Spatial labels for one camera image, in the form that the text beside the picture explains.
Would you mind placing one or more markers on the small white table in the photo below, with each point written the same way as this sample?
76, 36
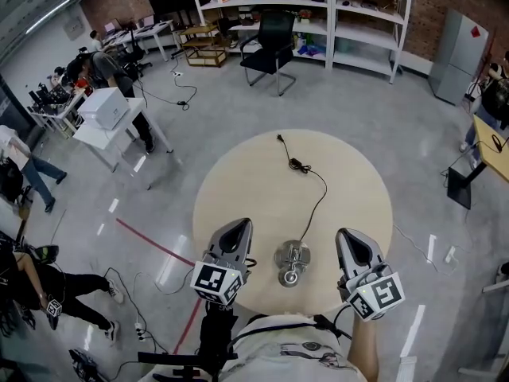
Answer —
107, 133

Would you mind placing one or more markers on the red floor tape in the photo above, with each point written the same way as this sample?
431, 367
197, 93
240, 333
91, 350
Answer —
159, 245

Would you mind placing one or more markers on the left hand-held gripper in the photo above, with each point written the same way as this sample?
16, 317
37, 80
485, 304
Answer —
214, 281

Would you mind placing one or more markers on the narrow white shelving unit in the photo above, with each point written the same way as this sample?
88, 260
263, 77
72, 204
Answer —
366, 26

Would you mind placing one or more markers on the white box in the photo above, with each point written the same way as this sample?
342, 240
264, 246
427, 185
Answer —
103, 107

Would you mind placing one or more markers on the person's right forearm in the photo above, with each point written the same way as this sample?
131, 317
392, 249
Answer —
364, 352

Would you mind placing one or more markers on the grey wall box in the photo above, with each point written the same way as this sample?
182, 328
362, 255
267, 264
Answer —
73, 27

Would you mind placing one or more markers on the black equipment bundle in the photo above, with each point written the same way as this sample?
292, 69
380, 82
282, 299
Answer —
85, 366

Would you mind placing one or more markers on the person's white printed shirt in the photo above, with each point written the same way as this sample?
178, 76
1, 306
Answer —
278, 348

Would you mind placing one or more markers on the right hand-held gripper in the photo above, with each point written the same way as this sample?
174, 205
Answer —
381, 293

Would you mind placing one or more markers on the wooden frame cart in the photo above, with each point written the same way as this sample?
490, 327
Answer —
203, 44

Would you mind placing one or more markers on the long white desk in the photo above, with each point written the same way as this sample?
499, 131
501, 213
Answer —
143, 32

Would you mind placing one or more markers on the grey refrigerator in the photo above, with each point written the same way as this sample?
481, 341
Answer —
457, 58

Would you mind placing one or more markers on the black office chair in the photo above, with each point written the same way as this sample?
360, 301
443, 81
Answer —
270, 42

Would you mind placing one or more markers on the black stool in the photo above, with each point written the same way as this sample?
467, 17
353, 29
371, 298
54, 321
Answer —
187, 358

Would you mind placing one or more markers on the person's left forearm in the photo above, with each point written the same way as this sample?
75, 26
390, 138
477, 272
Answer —
216, 332

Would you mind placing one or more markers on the small white power strip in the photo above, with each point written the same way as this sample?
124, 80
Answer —
450, 254

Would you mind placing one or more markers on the white table with black equipment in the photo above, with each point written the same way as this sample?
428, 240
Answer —
55, 102

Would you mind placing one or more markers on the potted flowers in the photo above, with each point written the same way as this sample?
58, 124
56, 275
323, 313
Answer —
305, 15

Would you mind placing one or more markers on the wide white shelving unit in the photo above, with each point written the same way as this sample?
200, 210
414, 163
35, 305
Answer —
266, 2

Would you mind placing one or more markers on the silver desk lamp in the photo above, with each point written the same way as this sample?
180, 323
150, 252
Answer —
284, 258

